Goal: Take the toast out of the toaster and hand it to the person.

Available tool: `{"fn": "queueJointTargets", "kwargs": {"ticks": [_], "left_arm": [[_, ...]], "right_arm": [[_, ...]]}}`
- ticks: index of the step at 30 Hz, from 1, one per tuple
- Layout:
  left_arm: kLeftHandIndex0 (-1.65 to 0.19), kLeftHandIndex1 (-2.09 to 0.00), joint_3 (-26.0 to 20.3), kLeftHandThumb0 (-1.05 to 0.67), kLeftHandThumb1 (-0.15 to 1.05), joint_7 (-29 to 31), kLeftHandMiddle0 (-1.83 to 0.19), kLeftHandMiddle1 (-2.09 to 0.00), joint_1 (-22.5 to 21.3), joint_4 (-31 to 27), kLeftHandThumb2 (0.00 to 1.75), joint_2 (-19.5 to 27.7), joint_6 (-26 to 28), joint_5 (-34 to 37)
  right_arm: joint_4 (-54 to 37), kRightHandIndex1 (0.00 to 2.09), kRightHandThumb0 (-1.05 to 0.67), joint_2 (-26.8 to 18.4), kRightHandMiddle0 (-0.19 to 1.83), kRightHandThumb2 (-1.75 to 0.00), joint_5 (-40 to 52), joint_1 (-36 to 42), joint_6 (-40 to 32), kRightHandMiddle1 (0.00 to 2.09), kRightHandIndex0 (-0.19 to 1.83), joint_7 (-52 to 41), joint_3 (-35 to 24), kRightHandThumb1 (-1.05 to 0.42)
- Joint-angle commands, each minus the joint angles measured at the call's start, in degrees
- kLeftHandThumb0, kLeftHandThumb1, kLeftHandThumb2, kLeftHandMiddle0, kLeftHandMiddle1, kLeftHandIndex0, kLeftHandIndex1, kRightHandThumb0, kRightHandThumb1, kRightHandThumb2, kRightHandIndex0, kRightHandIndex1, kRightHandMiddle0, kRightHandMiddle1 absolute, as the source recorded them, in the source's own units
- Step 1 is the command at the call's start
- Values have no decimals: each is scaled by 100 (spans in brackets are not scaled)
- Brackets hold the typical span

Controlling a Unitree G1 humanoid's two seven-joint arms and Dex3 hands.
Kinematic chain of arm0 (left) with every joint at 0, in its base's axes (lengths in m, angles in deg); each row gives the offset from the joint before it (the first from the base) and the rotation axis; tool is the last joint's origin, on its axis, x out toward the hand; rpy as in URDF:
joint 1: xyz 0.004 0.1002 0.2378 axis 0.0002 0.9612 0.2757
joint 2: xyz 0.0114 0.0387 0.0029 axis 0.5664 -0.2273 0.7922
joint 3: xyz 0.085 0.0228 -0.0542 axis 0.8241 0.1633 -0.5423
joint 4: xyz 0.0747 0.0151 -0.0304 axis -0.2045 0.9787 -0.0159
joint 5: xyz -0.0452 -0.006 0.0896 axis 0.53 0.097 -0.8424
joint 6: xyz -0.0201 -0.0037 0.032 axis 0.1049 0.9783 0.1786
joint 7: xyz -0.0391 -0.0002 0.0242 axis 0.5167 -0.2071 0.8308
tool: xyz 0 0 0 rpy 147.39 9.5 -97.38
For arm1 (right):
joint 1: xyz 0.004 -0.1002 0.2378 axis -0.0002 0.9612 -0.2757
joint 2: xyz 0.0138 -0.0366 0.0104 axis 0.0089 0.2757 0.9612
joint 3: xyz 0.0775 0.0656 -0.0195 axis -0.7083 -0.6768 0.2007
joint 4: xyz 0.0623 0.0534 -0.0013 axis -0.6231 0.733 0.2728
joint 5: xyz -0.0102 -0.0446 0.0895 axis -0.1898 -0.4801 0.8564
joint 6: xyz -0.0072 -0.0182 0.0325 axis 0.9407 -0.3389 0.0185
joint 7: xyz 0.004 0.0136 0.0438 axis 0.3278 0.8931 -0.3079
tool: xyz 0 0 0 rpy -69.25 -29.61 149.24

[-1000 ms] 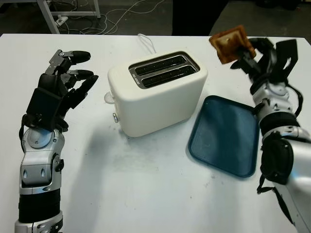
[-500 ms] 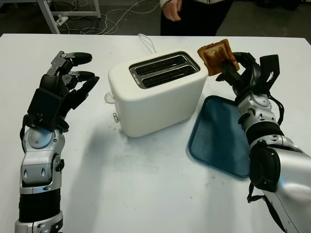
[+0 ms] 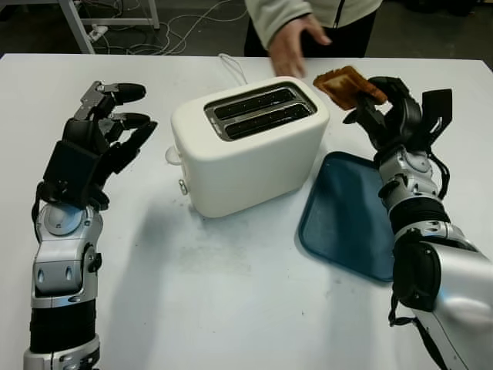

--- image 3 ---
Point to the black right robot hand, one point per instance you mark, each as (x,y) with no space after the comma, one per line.
(400,123)

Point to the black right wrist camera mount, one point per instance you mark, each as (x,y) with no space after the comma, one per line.
(435,104)

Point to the person right hand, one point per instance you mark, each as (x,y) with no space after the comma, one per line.
(292,50)

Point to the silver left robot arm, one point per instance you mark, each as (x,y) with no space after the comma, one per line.
(61,254)

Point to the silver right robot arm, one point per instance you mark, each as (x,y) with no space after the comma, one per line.
(454,270)

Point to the dark blue plastic tray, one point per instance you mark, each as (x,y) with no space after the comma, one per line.
(343,216)

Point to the white power strip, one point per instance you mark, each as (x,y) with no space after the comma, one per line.
(97,32)

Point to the white metal table frame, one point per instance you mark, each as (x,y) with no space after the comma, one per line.
(75,27)

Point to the cream sleeved person right forearm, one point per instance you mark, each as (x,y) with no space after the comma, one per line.
(273,15)

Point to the person in dark trousers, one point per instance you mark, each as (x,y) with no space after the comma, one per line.
(346,15)

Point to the browned toast slice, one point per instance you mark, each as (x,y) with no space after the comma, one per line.
(343,86)

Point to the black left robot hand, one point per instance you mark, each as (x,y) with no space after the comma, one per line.
(84,135)

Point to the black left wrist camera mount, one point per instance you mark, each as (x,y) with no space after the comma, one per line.
(69,169)

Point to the white two-slot toaster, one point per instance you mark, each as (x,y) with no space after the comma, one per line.
(250,169)

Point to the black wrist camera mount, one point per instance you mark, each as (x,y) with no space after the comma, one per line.
(69,169)
(435,104)

